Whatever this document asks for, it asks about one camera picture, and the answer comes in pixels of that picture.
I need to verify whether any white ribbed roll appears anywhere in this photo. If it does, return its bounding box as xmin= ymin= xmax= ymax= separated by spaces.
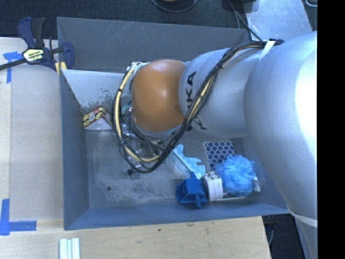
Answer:
xmin=202 ymin=171 xmax=224 ymax=202

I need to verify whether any blue mesh bath sponge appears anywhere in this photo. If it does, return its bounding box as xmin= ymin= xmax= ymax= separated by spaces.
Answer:
xmin=214 ymin=154 xmax=257 ymax=198

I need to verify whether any dark blue plastic piece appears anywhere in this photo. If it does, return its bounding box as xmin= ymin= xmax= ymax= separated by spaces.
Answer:
xmin=175 ymin=171 xmax=208 ymax=209

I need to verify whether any pale wood board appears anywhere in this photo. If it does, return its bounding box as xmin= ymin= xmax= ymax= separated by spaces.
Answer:
xmin=9 ymin=65 xmax=65 ymax=222

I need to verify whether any grey metal bin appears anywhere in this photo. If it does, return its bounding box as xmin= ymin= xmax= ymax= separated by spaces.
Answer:
xmin=56 ymin=16 xmax=291 ymax=231

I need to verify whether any blue and white patterned box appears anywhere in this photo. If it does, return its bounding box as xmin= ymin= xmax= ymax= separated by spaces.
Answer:
xmin=203 ymin=141 xmax=236 ymax=171

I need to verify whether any pale blue speckled flat piece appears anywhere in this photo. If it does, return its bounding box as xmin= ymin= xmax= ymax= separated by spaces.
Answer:
xmin=171 ymin=144 xmax=206 ymax=180

